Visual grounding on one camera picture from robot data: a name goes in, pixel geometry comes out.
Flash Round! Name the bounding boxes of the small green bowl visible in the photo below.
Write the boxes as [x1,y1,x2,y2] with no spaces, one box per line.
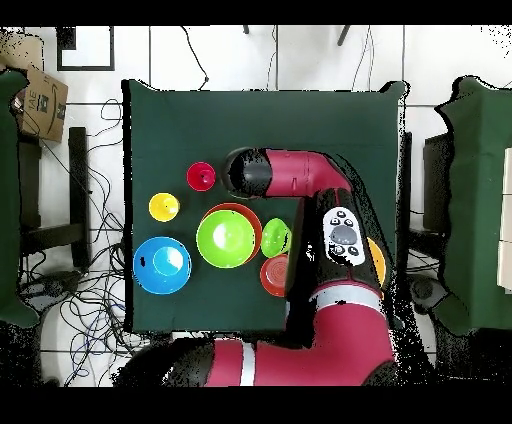
[260,217,293,258]

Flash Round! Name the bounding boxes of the large green bowl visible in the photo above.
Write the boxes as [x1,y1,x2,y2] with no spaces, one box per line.
[195,209,257,269]

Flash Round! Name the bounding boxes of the small red-orange bowl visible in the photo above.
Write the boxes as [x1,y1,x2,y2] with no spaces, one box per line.
[259,254,290,298]

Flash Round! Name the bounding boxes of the wide shallow red-orange bowl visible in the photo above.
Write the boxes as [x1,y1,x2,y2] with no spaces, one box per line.
[201,202,264,263]

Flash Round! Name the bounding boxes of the red cup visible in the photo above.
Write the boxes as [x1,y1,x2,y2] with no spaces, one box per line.
[185,161,217,193]

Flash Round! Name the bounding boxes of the dark green tablecloth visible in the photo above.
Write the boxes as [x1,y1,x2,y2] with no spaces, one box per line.
[121,78,410,334]

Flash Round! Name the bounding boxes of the yellow cup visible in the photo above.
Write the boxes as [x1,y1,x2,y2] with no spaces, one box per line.
[148,192,181,223]

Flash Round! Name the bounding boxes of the large blue bowl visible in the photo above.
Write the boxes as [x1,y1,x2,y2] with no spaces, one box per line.
[132,236,193,296]

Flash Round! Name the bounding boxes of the large orange bowl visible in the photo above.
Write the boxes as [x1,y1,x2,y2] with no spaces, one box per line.
[366,237,388,288]

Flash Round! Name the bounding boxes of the black stand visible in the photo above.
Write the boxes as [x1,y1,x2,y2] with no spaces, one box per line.
[17,126,91,269]

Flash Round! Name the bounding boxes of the green cloth covered table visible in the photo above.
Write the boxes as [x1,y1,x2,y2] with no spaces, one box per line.
[0,69,39,329]
[433,75,512,337]

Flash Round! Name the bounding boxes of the cardboard box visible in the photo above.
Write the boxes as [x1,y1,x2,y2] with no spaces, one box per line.
[0,33,69,143]

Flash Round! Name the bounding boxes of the white boxes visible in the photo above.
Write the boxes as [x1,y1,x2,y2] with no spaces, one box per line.
[496,146,512,295]

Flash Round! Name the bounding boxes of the black cable with plug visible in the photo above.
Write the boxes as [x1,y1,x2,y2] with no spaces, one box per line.
[179,25,210,91]

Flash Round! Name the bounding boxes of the tangle of black cables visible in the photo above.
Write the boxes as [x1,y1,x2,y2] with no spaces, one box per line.
[19,97,153,387]

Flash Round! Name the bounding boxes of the dark square frame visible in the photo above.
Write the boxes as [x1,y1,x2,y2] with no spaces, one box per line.
[56,25,116,72]

